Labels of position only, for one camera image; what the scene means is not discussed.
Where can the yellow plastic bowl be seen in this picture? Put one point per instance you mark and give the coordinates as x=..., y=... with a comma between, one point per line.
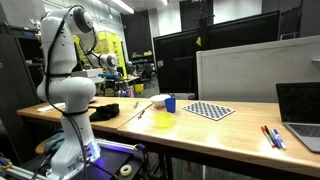
x=163, y=119

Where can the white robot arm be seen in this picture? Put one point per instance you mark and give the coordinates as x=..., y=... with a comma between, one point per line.
x=58, y=85

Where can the blue cup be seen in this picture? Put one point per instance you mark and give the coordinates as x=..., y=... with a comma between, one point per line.
x=170, y=104

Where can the teal cloth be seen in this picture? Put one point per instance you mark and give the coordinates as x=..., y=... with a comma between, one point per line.
x=54, y=143

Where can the black towel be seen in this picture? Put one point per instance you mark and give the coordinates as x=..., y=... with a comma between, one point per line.
x=105, y=112

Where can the red marker pen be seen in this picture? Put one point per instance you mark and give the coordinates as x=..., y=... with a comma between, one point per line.
x=267, y=137

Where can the yellow tape roll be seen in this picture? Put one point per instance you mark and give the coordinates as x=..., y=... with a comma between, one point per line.
x=126, y=170

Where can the white bowl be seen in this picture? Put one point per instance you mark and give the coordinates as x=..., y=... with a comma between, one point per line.
x=159, y=100

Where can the blue marker pen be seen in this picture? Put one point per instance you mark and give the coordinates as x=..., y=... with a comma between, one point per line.
x=278, y=137

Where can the small checkerboard calibration sheet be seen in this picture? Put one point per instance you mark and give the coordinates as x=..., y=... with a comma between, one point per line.
x=211, y=111

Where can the black marker pen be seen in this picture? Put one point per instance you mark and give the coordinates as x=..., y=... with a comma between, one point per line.
x=271, y=137

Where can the white partition panel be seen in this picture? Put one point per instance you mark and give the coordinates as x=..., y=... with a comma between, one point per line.
x=252, y=73

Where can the black laptop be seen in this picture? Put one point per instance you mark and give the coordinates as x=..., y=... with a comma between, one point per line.
x=299, y=105

